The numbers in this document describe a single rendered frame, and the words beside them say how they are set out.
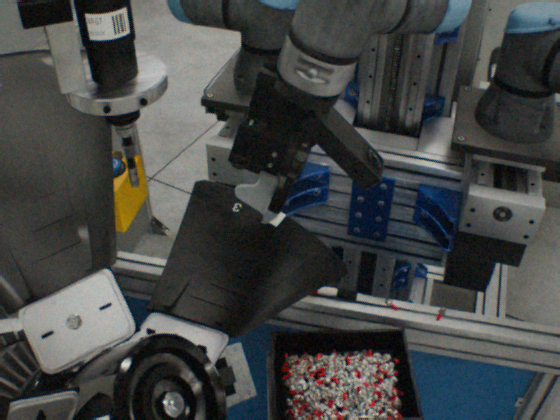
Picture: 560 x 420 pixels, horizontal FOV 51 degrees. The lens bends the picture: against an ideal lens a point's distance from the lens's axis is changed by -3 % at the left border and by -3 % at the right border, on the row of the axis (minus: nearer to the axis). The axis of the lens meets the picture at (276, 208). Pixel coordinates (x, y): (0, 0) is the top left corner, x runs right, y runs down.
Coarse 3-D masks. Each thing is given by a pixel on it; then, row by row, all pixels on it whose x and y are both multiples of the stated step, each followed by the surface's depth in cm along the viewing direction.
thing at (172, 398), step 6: (168, 396) 48; (174, 396) 48; (180, 396) 49; (168, 402) 48; (174, 402) 48; (180, 402) 48; (168, 408) 47; (174, 408) 48; (180, 408) 48; (168, 414) 47; (174, 414) 48; (180, 414) 48
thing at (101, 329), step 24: (72, 288) 52; (96, 288) 52; (24, 312) 51; (48, 312) 51; (72, 312) 51; (96, 312) 51; (120, 312) 51; (48, 336) 51; (72, 336) 51; (96, 336) 51; (120, 336) 51; (48, 360) 50; (72, 360) 50
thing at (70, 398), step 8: (64, 392) 44; (72, 392) 45; (24, 400) 42; (32, 400) 42; (40, 400) 43; (48, 400) 43; (56, 400) 44; (64, 400) 44; (72, 400) 45; (16, 408) 41; (24, 408) 42; (32, 408) 42; (40, 408) 43; (48, 408) 44; (56, 408) 44; (64, 408) 45; (72, 408) 46; (8, 416) 41; (16, 416) 42; (24, 416) 42; (32, 416) 43; (48, 416) 44; (56, 416) 45; (64, 416) 45; (72, 416) 46
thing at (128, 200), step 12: (120, 180) 94; (144, 180) 103; (120, 192) 94; (132, 192) 98; (144, 192) 103; (120, 204) 95; (132, 204) 99; (120, 216) 96; (132, 216) 100; (120, 228) 98
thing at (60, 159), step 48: (0, 96) 54; (48, 96) 55; (0, 144) 52; (48, 144) 53; (96, 144) 55; (0, 192) 52; (48, 192) 52; (96, 192) 53; (0, 240) 51; (48, 240) 51; (96, 240) 52; (0, 288) 51; (48, 288) 51
